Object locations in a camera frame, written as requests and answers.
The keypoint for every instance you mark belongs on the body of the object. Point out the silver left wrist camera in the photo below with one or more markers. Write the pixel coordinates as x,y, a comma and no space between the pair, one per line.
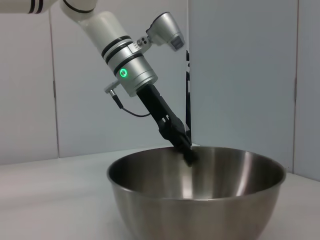
165,27

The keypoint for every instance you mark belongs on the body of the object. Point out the stainless steel mixing bowl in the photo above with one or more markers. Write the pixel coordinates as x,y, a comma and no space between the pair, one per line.
200,200

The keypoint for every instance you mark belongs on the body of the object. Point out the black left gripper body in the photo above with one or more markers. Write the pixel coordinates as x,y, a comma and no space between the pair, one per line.
152,102

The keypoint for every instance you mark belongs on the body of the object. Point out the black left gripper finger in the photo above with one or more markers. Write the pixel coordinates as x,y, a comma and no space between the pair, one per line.
175,136
181,125

